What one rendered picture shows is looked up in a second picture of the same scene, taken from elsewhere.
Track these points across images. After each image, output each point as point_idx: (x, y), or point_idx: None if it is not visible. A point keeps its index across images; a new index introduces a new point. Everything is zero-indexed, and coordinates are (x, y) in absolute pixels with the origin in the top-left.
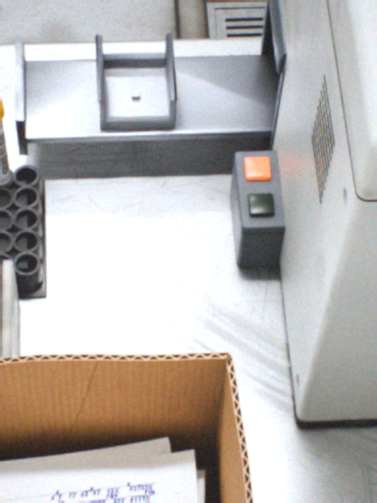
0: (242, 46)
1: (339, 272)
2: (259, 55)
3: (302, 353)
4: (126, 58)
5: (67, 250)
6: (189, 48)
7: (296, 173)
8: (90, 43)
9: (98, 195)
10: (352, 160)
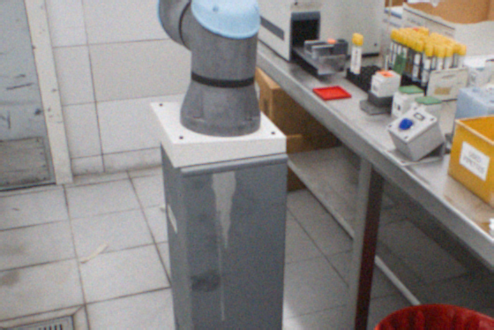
0: (279, 64)
1: None
2: (293, 48)
3: (375, 33)
4: (310, 53)
5: None
6: (284, 69)
7: (346, 15)
8: (292, 78)
9: (341, 72)
10: None
